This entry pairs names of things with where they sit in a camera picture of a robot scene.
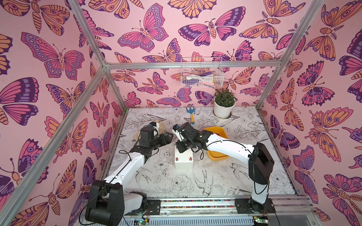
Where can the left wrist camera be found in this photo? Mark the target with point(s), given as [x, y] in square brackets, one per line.
[155, 126]

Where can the white wire basket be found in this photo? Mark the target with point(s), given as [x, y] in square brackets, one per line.
[202, 74]

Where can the beige work glove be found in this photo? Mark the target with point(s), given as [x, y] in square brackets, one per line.
[161, 129]

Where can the yellow plastic tray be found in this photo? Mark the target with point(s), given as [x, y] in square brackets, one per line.
[217, 156]

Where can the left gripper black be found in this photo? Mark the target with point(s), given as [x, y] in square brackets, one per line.
[167, 141]

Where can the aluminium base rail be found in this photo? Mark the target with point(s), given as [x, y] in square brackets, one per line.
[232, 211]

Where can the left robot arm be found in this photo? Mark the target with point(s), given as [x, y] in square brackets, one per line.
[107, 203]

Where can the white pot green plant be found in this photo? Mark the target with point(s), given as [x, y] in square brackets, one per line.
[224, 103]

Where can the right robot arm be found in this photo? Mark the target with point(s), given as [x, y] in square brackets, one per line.
[257, 158]

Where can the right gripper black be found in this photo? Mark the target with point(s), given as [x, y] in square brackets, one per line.
[182, 134]

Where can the blue yellow garden fork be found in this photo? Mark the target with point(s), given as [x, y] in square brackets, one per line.
[191, 110]

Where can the white block with screws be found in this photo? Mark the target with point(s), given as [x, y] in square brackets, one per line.
[183, 159]

